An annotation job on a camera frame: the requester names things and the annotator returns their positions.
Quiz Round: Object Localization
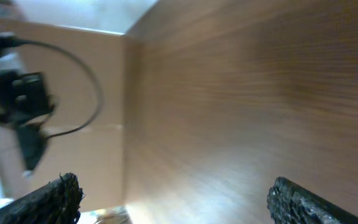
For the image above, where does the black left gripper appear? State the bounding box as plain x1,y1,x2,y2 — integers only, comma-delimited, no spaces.
0,70,53,171

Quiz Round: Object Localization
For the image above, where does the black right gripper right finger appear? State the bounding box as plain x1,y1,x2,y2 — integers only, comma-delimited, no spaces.
267,177,358,224

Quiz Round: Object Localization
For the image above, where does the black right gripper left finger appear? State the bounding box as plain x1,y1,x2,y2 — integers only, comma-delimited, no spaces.
0,173,84,224

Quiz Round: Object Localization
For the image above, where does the brown wooden side panel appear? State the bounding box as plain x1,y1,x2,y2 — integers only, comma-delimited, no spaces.
0,19,124,212

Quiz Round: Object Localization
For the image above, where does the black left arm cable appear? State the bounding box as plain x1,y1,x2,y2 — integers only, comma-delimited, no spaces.
0,26,104,139

